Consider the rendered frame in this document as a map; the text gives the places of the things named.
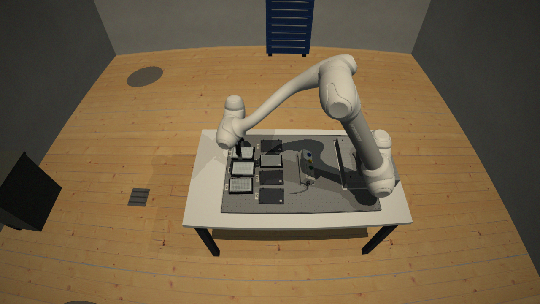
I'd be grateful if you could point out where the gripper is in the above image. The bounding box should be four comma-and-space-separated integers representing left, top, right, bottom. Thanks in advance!
235, 138, 244, 160

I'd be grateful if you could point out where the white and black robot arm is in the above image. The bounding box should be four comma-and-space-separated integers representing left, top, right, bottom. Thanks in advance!
216, 54, 395, 198

